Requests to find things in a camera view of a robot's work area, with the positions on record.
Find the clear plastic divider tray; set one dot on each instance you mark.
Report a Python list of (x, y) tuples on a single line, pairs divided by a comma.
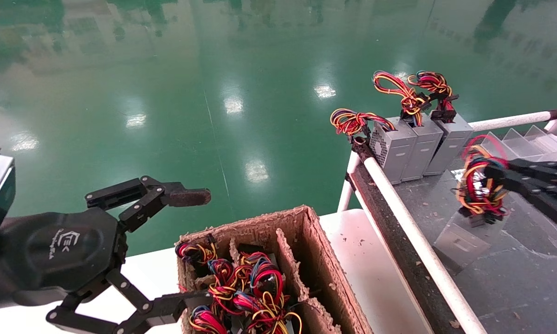
[(529, 144)]

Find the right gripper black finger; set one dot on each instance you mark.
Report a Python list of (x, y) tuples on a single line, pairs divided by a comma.
[(547, 170), (538, 195)]

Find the torn brown cardboard box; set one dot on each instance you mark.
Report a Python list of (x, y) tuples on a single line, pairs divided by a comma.
[(260, 222)]

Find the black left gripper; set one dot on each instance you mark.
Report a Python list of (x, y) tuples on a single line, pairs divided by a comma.
[(51, 255)]

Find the white pipe leg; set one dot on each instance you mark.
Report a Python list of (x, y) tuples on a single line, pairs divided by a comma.
[(346, 192)]

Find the white pipe rail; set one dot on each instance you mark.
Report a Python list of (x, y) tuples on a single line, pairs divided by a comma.
[(417, 241), (510, 120)]

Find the black rack edge strip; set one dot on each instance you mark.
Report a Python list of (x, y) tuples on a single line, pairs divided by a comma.
[(399, 260)]

